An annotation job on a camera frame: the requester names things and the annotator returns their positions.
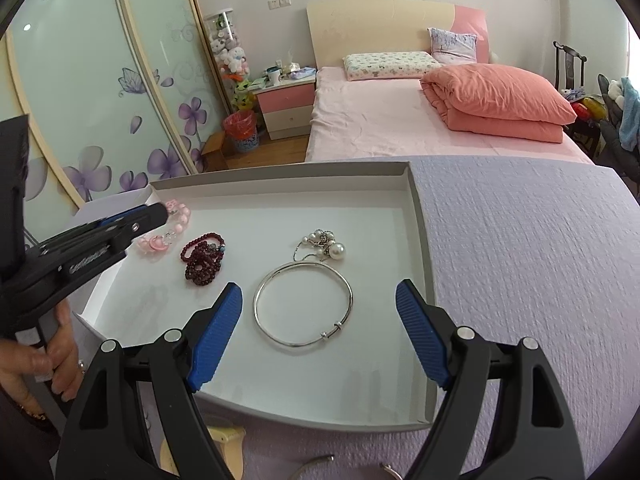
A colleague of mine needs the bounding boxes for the bed with pink sheet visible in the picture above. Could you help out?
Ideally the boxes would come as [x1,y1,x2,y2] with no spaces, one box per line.
[303,65,596,165]

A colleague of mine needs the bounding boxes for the grey cardboard tray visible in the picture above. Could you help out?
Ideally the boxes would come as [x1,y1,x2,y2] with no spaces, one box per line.
[72,161,436,432]

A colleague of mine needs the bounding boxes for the clear tube of plush toys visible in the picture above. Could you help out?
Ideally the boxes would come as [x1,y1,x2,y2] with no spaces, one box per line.
[204,8,256,111]

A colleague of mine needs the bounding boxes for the dark red bead bracelet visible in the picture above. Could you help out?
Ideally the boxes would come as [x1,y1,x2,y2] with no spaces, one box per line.
[179,231,227,286]

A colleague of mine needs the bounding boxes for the red mesh waste basket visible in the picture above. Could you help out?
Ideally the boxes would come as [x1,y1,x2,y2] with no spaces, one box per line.
[222,111,260,153]

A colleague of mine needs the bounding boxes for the lilac printed pillow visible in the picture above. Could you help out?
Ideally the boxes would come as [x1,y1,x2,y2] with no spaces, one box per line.
[427,27,478,65]

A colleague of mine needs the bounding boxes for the person's left hand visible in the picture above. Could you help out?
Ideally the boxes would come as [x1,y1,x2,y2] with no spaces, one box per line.
[0,305,87,418]

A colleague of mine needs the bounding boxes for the beige and pink headboard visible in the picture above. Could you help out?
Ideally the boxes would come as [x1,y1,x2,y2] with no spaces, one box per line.
[306,0,490,68]

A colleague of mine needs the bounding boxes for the small cardboard box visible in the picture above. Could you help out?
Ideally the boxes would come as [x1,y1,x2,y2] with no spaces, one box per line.
[201,132,228,171]

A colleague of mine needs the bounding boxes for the thin silver bangle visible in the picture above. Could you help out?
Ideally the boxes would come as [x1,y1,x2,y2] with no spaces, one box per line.
[253,261,354,348]

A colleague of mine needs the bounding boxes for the light blue garment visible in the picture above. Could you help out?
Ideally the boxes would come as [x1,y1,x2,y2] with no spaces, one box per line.
[619,77,640,153]

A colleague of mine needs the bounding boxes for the floral sliding door wardrobe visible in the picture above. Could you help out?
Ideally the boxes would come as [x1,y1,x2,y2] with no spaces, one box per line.
[0,0,236,211]

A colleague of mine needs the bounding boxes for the colourful clothes pile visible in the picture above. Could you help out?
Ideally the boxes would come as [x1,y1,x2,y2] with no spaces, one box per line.
[560,87,608,123]

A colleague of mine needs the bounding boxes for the pink and white nightstand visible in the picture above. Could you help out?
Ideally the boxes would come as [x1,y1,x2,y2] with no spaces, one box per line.
[256,77,317,141]

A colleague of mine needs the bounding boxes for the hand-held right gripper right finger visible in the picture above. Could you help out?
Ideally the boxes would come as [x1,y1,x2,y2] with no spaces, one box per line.
[395,279,587,480]

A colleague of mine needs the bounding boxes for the folded orange quilt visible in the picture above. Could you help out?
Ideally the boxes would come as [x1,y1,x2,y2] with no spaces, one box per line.
[420,63,578,144]

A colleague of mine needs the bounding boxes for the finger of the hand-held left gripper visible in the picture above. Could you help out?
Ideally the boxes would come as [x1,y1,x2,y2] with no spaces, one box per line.
[39,204,169,267]
[74,204,152,236]

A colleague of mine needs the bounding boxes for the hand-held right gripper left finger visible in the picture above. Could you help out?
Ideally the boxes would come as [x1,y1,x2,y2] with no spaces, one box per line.
[54,281,244,480]

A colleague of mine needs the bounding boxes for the pink bead bracelet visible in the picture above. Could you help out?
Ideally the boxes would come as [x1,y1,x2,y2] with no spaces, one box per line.
[137,200,193,256]

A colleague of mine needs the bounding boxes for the dark padded chair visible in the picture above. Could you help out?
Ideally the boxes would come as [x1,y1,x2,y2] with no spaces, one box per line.
[597,74,640,181]

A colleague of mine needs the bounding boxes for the patterned white pillow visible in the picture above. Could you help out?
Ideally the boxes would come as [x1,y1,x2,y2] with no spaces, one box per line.
[343,51,441,82]

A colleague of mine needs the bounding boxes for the person's left forearm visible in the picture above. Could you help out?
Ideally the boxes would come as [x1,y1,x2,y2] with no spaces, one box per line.
[0,387,63,480]

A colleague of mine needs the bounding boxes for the dark wooden chair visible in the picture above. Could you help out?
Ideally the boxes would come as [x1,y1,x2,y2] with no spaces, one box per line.
[552,41,588,92]

